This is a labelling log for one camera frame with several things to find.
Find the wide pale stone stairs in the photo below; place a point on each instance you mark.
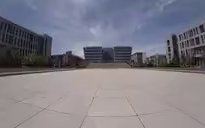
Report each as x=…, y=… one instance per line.
x=108, y=65

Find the grey twin-wing building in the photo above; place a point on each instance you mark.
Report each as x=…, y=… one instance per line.
x=94, y=54

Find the pale concrete slab plaza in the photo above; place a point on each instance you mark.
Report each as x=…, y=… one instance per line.
x=103, y=90

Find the low brown building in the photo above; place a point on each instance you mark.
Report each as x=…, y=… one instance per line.
x=68, y=59

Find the small grey building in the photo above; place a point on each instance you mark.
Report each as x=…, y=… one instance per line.
x=138, y=58

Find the low pale building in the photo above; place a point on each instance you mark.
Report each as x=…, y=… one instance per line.
x=158, y=60

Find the narrow dark tall building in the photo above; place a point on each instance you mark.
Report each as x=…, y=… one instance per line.
x=173, y=48

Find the row of trees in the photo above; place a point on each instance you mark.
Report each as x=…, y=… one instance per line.
x=13, y=59

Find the long grey glass-fronted building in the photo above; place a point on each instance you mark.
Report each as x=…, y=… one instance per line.
x=13, y=36

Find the white multi-storey building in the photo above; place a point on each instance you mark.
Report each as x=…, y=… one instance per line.
x=198, y=38

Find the low stone border wall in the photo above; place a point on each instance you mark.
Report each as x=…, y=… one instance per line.
x=20, y=71
x=186, y=70

